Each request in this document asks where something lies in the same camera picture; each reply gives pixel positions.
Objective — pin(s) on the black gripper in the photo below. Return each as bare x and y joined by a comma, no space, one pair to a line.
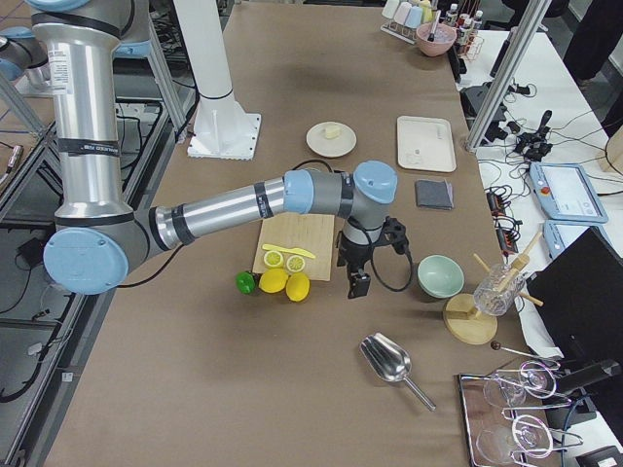
353,254

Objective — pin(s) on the cream round plate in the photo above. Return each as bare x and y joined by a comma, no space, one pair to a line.
334,148

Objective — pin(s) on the white steamed bun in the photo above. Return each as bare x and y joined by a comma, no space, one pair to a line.
331,131

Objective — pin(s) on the cream rabbit tray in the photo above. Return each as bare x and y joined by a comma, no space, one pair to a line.
425,144

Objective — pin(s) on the metal tray with glasses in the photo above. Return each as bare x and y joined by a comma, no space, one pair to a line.
504,416

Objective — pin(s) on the whole lemon right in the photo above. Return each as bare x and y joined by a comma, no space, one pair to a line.
297,287

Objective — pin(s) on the whole lemon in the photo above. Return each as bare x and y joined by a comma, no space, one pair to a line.
297,287
273,280

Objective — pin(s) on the lemon half right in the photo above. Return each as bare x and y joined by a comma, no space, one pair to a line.
295,263

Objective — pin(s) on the lemon half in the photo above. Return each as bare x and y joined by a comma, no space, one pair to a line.
273,259
295,263

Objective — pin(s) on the bamboo cutting board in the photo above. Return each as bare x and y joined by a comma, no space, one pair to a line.
312,232

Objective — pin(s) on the yellow plastic knife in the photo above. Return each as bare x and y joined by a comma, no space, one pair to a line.
294,251

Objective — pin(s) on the mint green bowl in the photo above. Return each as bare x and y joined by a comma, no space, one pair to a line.
440,276

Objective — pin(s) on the metal ice scoop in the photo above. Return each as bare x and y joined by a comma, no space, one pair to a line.
392,363

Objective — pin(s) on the whole lemon left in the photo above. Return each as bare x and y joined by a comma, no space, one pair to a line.
273,280

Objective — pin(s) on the lemon half left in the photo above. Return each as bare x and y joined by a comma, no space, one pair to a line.
273,259

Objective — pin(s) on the wooden glass drying stand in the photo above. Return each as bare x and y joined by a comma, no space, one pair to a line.
472,326

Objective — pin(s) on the green lime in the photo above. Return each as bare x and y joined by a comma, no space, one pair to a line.
246,282

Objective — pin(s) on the grey folded cloth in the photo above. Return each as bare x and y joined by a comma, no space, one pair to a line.
435,194

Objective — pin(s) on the clear textured glass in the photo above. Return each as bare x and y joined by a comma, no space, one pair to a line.
498,290

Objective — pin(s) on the teach pendant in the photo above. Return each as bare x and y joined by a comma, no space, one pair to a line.
565,193
560,234

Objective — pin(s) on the black laptop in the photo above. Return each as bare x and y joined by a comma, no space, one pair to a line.
581,292

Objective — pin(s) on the left teach pendant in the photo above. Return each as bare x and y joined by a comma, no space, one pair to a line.
565,193

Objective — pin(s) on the pink bowl with ice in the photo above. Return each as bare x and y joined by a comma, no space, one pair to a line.
444,37

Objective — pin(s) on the blue plastic cup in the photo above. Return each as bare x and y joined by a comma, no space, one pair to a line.
413,20

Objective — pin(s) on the white plastic cup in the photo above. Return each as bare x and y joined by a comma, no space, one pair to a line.
390,8

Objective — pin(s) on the pink plastic cup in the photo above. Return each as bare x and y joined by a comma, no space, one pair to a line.
402,12

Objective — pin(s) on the yellow plastic cup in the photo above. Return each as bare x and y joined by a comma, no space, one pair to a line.
427,11

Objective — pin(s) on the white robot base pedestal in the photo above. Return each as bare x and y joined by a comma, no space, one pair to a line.
222,129

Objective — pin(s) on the white wire cup rack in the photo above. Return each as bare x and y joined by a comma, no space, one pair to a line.
399,31

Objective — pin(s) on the copper wire bottle rack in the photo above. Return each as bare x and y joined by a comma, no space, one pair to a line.
468,44

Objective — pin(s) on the aluminium frame post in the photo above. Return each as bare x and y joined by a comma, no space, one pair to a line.
521,40

